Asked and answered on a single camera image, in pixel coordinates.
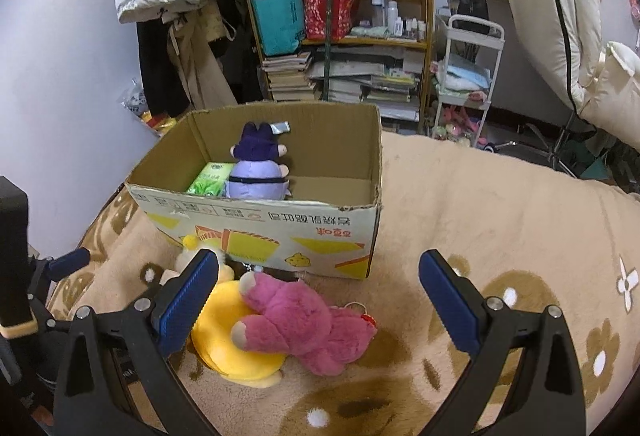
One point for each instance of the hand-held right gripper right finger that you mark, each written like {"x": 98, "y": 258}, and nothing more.
{"x": 450, "y": 301}

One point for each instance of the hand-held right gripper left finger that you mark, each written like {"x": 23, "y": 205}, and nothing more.
{"x": 187, "y": 301}

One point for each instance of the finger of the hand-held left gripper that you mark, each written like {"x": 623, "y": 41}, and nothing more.
{"x": 70, "y": 262}

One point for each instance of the yellow plush toy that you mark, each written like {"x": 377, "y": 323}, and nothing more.
{"x": 225, "y": 341}

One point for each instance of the pink plush bear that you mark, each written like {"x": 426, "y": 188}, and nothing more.
{"x": 300, "y": 326}

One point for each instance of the printed cardboard box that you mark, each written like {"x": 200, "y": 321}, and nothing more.
{"x": 320, "y": 186}

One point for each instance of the beige printed blanket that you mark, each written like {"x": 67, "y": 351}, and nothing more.
{"x": 500, "y": 226}

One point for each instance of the green tissue pack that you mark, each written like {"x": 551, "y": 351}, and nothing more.
{"x": 212, "y": 178}

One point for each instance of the purple plush toy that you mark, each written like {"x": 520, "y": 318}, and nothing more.
{"x": 260, "y": 166}

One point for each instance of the bag of snacks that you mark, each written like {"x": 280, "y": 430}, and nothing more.
{"x": 145, "y": 108}

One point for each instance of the black metal rack legs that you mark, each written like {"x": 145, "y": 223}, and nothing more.
{"x": 560, "y": 143}

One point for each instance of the black garment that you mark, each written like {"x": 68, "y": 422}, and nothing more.
{"x": 155, "y": 66}

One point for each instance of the white trolley cart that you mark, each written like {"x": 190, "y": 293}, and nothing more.
{"x": 470, "y": 81}

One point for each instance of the pile of magazines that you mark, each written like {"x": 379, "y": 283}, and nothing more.
{"x": 370, "y": 83}

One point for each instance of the beige coat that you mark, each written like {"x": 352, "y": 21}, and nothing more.
{"x": 200, "y": 61}

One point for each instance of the stack of books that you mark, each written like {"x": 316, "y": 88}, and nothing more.
{"x": 287, "y": 78}

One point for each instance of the wooden shelf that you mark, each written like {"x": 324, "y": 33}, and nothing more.
{"x": 427, "y": 16}

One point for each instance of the group of cosmetic bottles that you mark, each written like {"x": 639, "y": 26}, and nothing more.
{"x": 395, "y": 18}

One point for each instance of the dark bag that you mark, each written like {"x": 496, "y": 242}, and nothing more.
{"x": 467, "y": 8}

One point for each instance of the teal bag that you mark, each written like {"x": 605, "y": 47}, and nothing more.
{"x": 277, "y": 21}

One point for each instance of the green pole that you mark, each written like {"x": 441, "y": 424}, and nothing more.
{"x": 328, "y": 16}

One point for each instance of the red patterned bag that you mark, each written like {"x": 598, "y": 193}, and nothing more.
{"x": 327, "y": 8}

